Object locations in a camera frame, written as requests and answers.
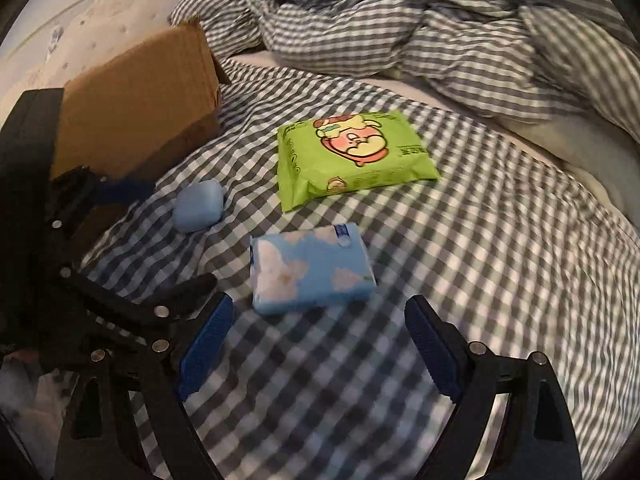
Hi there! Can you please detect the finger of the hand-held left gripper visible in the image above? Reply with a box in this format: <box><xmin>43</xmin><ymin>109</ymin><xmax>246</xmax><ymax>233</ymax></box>
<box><xmin>52</xmin><ymin>167</ymin><xmax>157</xmax><ymax>241</ymax></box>
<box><xmin>62</xmin><ymin>267</ymin><xmax>218</xmax><ymax>353</ymax></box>

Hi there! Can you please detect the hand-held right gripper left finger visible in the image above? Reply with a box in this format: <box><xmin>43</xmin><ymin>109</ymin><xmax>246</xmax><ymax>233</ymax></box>
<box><xmin>54</xmin><ymin>292</ymin><xmax>235</xmax><ymax>480</ymax></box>

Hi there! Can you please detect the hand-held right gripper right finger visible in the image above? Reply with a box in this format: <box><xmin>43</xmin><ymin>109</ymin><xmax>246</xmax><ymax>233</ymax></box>
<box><xmin>404</xmin><ymin>296</ymin><xmax>583</xmax><ymax>480</ymax></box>

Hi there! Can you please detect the brown cardboard box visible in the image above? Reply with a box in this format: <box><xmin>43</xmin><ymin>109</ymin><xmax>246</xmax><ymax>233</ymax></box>
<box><xmin>50</xmin><ymin>19</ymin><xmax>232</xmax><ymax>186</ymax></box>

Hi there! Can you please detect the blue tissue pack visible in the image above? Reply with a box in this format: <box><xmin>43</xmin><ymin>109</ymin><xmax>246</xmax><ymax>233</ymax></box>
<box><xmin>249</xmin><ymin>222</ymin><xmax>378</xmax><ymax>317</ymax></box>

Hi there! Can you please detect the small blue rounded case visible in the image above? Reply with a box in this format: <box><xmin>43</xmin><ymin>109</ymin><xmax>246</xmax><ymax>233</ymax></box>
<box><xmin>172</xmin><ymin>180</ymin><xmax>224</xmax><ymax>234</ymax></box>

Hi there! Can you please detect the grey checkered bed sheet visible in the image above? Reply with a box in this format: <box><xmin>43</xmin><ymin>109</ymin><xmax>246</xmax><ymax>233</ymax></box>
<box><xmin>75</xmin><ymin>57</ymin><xmax>640</xmax><ymax>480</ymax></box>

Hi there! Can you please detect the white padded headboard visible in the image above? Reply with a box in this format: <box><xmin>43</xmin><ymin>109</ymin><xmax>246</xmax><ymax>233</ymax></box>
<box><xmin>0</xmin><ymin>0</ymin><xmax>191</xmax><ymax>106</ymax></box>

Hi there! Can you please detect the green wet wipes pack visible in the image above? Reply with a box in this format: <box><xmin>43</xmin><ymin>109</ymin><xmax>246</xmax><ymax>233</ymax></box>
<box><xmin>276</xmin><ymin>109</ymin><xmax>441</xmax><ymax>214</ymax></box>

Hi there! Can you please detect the white pillow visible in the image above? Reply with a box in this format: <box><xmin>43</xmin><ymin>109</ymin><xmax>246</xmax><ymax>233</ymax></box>
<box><xmin>500</xmin><ymin>105</ymin><xmax>640</xmax><ymax>213</ymax></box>

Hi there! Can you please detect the grey checkered duvet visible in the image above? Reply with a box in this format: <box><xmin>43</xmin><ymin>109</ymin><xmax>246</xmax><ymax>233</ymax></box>
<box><xmin>170</xmin><ymin>0</ymin><xmax>640</xmax><ymax>126</ymax></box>

